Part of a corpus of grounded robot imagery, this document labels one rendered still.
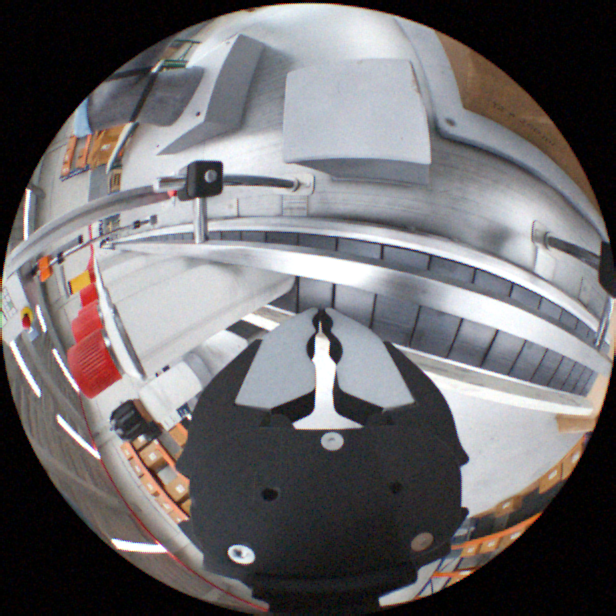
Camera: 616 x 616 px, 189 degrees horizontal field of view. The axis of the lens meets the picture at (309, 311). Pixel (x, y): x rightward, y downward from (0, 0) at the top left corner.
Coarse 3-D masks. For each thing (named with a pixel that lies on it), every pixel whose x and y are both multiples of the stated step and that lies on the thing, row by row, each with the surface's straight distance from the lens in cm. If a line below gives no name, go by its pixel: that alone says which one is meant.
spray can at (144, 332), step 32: (160, 288) 14; (192, 288) 14; (224, 288) 14; (256, 288) 16; (288, 288) 20; (128, 320) 12; (160, 320) 12; (192, 320) 13; (224, 320) 15; (96, 352) 13; (128, 352) 12; (160, 352) 13; (96, 384) 14
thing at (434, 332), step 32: (384, 256) 17; (416, 256) 16; (320, 288) 20; (352, 288) 18; (512, 288) 19; (384, 320) 19; (416, 320) 19; (448, 320) 18; (576, 320) 26; (480, 352) 20; (512, 352) 21; (544, 352) 24; (544, 384) 27; (576, 384) 34
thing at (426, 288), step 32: (192, 256) 18; (224, 256) 14; (256, 256) 12; (288, 256) 10; (320, 256) 9; (352, 256) 10; (384, 288) 9; (416, 288) 8; (448, 288) 8; (480, 288) 10; (480, 320) 9; (512, 320) 10; (544, 320) 11; (576, 352) 14
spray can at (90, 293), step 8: (144, 256) 35; (152, 256) 35; (160, 256) 35; (168, 256) 36; (176, 256) 36; (120, 264) 35; (128, 264) 34; (136, 264) 34; (144, 264) 34; (152, 264) 34; (104, 272) 34; (112, 272) 34; (120, 272) 34; (128, 272) 34; (96, 280) 35; (104, 280) 33; (112, 280) 33; (88, 288) 35; (96, 288) 34; (80, 296) 34; (88, 296) 34; (96, 296) 34
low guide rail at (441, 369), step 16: (256, 320) 21; (272, 320) 20; (320, 336) 18; (432, 368) 17; (448, 368) 18; (464, 368) 19; (448, 384) 17; (464, 384) 17; (480, 384) 18; (496, 384) 19; (512, 384) 21; (496, 400) 20; (512, 400) 20; (528, 400) 22; (544, 400) 24; (560, 400) 27; (576, 400) 32
